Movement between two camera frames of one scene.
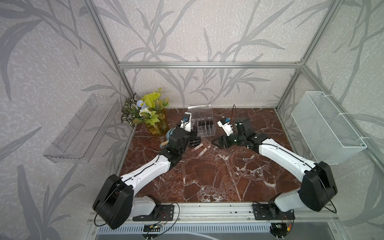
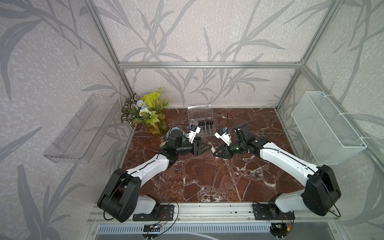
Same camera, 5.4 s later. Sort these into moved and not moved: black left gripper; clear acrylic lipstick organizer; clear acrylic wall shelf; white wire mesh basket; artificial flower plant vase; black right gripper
Moved: black right gripper; black left gripper
Not moved: white wire mesh basket; clear acrylic wall shelf; clear acrylic lipstick organizer; artificial flower plant vase
